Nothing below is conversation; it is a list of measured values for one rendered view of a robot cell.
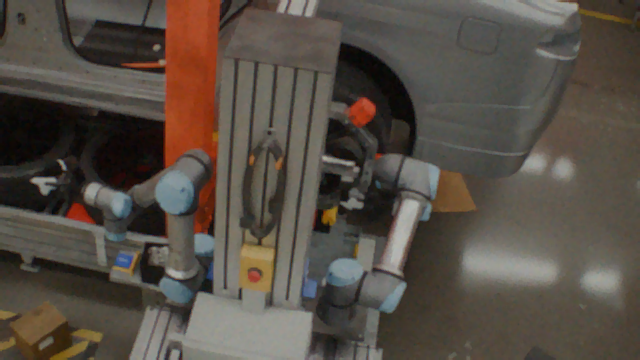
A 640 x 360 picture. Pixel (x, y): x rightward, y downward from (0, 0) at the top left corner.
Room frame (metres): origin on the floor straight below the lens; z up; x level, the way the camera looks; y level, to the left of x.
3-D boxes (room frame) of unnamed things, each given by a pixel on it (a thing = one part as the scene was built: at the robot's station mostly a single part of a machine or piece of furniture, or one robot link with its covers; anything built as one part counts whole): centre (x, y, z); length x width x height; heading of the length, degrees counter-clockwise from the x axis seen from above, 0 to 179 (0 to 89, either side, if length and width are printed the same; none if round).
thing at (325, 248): (2.86, 0.06, 0.32); 0.40 x 0.30 x 0.28; 88
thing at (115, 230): (1.85, 0.66, 1.12); 0.11 x 0.08 x 0.11; 164
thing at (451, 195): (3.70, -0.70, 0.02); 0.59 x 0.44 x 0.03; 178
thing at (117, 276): (2.25, 0.63, 0.44); 0.43 x 0.17 x 0.03; 88
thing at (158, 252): (2.25, 0.60, 0.51); 0.20 x 0.14 x 0.13; 96
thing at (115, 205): (1.83, 0.67, 1.21); 0.11 x 0.08 x 0.09; 74
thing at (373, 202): (2.45, -0.23, 0.86); 0.12 x 0.08 x 0.09; 88
